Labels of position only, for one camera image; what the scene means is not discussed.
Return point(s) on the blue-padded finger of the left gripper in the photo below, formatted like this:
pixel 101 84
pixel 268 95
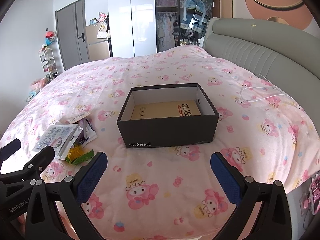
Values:
pixel 9 149
pixel 34 167

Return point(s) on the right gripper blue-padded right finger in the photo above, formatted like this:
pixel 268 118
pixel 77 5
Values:
pixel 273 220

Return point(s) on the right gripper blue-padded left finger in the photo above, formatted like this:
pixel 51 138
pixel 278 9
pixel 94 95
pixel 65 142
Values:
pixel 43 219

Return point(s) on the pixel bead art board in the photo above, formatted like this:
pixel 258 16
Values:
pixel 58 137

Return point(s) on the yellow green snack bag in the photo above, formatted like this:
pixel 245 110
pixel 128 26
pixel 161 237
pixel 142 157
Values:
pixel 77 155

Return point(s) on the white blue wipes pack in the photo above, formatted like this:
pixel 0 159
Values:
pixel 88 133

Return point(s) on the pink plush toys on floor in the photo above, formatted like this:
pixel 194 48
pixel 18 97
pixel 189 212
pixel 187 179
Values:
pixel 36 87

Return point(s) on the white shelf rack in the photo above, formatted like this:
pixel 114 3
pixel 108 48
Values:
pixel 48 63

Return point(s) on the pink cartoon print blanket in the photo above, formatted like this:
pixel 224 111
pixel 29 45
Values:
pixel 171 192

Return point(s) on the tan glass protector box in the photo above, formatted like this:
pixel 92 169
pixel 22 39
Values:
pixel 165 110

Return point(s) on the tan fridge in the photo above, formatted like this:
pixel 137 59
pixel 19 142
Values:
pixel 97 44

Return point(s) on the black Daphne shoe box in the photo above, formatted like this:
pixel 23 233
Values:
pixel 167 132

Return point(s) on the grey door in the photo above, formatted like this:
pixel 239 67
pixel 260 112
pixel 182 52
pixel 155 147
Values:
pixel 71 34

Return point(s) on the grey upholstered headboard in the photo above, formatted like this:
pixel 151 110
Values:
pixel 286 56

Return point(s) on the white wardrobe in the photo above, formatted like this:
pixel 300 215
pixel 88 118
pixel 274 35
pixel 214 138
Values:
pixel 132 27

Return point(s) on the dark glass display cabinet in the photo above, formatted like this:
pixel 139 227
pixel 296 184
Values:
pixel 173 22

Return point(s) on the black skateboard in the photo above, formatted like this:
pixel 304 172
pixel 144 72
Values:
pixel 201 16

